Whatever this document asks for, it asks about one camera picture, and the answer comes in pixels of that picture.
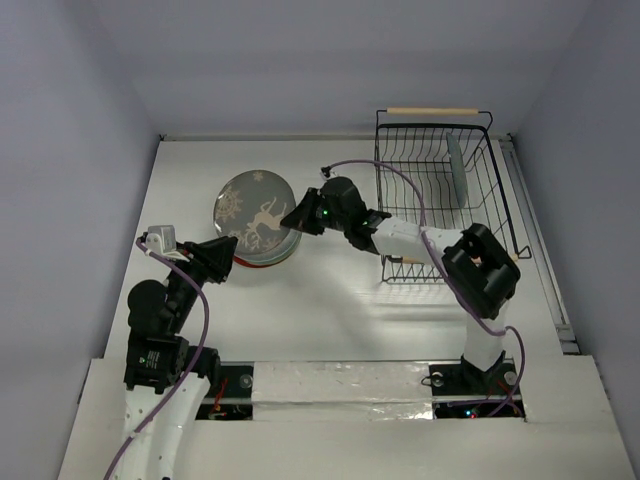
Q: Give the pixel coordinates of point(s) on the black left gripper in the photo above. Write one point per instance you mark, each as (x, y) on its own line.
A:
(213, 257)

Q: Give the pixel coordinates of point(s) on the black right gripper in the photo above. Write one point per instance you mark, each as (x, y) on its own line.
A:
(315, 212)

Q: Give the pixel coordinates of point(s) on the red and teal floral plate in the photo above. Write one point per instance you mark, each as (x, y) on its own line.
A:
(247, 264)

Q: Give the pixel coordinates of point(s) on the grey reindeer plate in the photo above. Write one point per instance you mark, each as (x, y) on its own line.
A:
(250, 207)

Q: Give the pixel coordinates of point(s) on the blue floral rimmed plate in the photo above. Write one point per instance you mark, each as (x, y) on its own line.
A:
(458, 172)

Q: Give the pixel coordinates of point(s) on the light green flower plate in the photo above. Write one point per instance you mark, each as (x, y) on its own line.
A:
(295, 250)

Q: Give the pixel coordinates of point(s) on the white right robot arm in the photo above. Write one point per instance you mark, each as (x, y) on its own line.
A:
(475, 266)

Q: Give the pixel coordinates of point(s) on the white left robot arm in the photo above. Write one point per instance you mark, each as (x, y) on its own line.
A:
(166, 378)

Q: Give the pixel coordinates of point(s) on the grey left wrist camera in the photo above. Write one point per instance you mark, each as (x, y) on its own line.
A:
(160, 239)

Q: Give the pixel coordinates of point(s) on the black wire dish rack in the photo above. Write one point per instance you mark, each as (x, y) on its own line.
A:
(414, 178)

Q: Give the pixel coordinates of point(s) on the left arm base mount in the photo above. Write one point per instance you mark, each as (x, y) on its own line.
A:
(231, 398)

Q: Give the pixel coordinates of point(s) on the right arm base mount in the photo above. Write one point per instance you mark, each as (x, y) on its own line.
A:
(453, 397)

